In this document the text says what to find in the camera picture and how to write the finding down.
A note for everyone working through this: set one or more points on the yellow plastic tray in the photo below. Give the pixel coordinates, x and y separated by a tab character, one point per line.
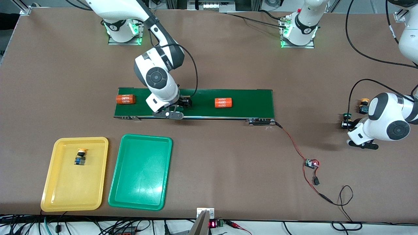
75	189

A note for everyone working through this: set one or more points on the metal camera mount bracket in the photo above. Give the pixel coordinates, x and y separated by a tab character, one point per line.
204	222

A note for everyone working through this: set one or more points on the green conveyor belt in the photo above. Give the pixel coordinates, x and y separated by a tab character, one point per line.
202	112

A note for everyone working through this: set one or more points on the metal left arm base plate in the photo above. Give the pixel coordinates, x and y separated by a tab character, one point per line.
297	46

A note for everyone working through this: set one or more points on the green plastic tray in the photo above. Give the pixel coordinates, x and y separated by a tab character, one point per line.
140	192

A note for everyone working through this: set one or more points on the aluminium corner profile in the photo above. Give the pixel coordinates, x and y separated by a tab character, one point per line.
400	16
24	9

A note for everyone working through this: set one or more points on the small green circuit board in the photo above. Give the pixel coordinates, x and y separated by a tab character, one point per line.
310	164

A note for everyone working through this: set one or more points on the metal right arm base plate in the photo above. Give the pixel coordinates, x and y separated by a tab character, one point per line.
142	32

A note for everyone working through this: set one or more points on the green push button switch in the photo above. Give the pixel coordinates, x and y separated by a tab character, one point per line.
346	115

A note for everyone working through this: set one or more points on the yellow push button switch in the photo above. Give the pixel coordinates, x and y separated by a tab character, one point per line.
364	105
80	156

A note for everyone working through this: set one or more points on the red clip lead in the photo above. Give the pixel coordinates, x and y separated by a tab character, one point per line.
233	224

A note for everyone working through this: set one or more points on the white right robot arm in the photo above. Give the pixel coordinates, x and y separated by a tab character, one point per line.
156	78

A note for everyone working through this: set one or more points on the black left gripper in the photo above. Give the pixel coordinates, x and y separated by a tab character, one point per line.
355	116

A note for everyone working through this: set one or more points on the red digit display module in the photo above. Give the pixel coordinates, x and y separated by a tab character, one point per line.
213	224

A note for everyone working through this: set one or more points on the aluminium frame rack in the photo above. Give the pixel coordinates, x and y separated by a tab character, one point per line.
248	5

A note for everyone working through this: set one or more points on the orange cylinder with white print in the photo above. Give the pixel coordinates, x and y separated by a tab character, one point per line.
223	102
125	99

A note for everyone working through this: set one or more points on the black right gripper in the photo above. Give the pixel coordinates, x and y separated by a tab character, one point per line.
184	102

